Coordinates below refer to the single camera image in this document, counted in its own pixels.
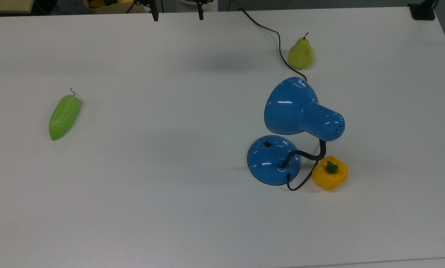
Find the black lamp power cable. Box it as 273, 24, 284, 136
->
238, 7, 320, 191

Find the yellow bell pepper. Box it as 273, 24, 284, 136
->
312, 156, 349, 191

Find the blue desk lamp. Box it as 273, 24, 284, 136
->
247, 77, 346, 186

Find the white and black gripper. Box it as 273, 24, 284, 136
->
134, 0, 212, 22

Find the green pear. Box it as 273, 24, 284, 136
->
287, 33, 315, 70

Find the green cucumber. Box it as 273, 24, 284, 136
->
49, 88, 81, 141

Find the black clamp mount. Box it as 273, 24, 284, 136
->
408, 0, 439, 21

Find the light wooden table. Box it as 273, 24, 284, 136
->
0, 0, 35, 15

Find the cardboard box with toy fruit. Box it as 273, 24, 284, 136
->
84, 0, 150, 15

